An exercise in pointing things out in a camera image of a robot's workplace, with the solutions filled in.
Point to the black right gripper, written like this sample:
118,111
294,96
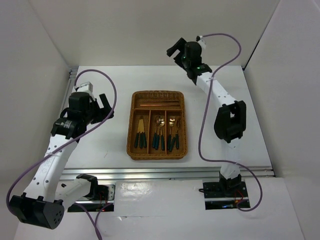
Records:
179,46

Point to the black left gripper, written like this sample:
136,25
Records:
101,117

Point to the gold knife green handle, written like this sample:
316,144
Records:
136,138
140,133

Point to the gold knife pile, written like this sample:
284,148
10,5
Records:
144,135

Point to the gold spoon green handle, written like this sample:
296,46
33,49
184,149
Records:
162,138
161,123
155,132

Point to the gold spoon pile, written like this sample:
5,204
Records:
172,120

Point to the gold fork green handle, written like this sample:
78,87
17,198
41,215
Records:
177,143

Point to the gold fork pile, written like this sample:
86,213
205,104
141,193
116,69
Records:
172,144

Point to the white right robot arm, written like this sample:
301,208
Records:
229,124

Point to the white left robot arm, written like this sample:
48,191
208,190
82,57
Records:
45,199

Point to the brown wicker cutlery tray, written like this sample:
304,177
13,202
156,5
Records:
149,113

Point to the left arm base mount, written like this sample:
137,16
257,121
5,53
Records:
105,197

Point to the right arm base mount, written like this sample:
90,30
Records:
216,199

